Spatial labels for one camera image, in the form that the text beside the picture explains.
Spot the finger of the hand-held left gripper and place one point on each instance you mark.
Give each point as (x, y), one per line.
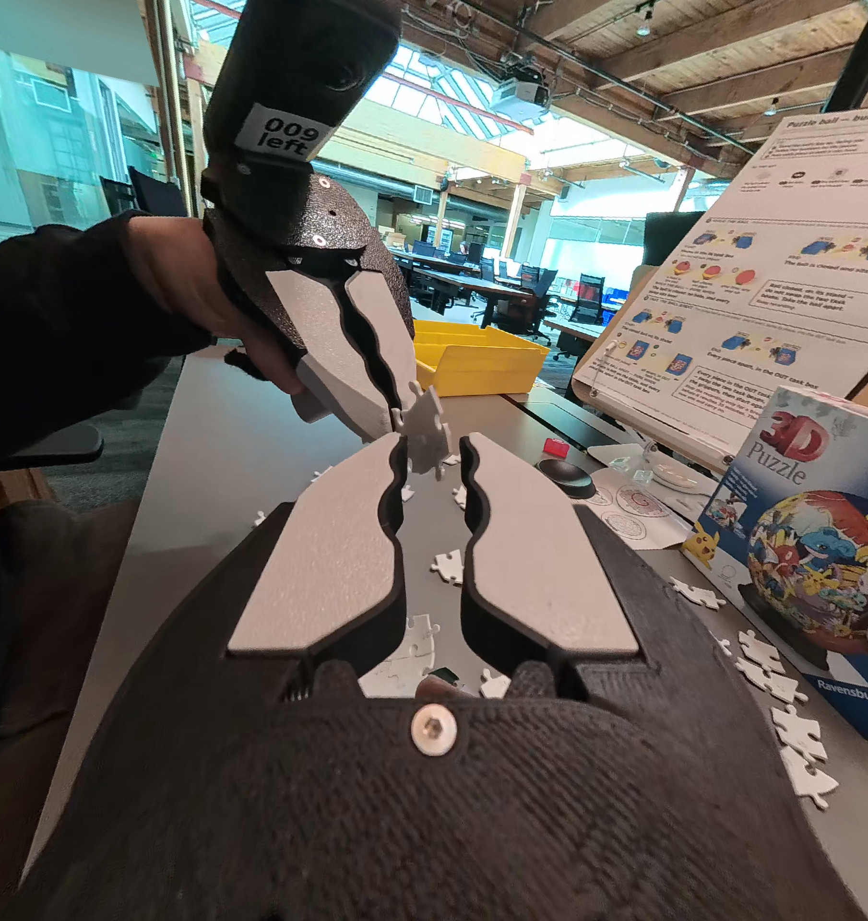
(311, 331)
(387, 324)

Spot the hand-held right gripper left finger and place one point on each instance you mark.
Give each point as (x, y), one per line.
(318, 568)

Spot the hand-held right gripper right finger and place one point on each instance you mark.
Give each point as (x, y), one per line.
(542, 575)

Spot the white puzzle pieces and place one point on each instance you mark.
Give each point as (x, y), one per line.
(449, 567)

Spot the narrow curved white puzzle strip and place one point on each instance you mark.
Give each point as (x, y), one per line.
(423, 432)

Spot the person's left forearm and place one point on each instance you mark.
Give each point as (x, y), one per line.
(59, 324)

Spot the black round ball stand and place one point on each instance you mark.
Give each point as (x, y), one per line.
(567, 478)

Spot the blue puzzle ball box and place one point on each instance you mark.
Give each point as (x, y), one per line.
(801, 547)

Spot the person's left hand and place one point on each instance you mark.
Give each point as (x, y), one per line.
(189, 280)

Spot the person's right hand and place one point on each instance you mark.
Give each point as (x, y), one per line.
(441, 691)

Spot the long wooden office desk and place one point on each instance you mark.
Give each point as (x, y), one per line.
(470, 277)

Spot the yellow plastic bin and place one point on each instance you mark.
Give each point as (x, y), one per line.
(477, 367)

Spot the printed paper instruction sheet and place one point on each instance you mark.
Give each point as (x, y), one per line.
(642, 529)

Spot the small red plastic cube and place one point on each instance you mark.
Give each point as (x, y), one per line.
(556, 447)

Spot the white board stand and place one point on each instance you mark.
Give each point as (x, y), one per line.
(610, 455)

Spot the clear plastic bag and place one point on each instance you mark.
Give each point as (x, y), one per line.
(641, 460)

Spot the white round disc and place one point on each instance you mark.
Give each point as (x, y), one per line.
(673, 476)

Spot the black office chair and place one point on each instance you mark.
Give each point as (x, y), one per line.
(588, 295)

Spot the white ceiling projector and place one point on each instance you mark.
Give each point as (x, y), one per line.
(520, 97)

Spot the black chair armrest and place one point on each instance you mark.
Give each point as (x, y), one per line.
(67, 442)

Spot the black office monitor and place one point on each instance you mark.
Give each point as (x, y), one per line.
(671, 237)

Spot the white laminated instruction board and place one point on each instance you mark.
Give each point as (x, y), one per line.
(750, 288)

